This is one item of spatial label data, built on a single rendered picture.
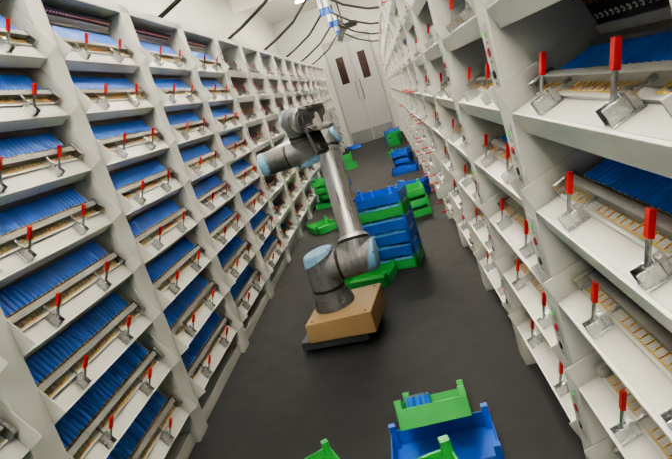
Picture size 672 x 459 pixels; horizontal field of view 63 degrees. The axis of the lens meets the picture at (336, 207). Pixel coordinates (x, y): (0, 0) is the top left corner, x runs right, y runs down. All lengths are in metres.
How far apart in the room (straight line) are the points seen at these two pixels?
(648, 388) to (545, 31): 0.61
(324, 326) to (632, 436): 1.57
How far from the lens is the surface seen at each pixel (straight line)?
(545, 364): 1.74
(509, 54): 1.08
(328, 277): 2.47
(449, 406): 1.62
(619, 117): 0.67
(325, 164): 2.54
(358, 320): 2.40
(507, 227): 1.67
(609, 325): 1.04
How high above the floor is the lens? 1.05
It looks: 11 degrees down
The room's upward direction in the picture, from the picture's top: 17 degrees counter-clockwise
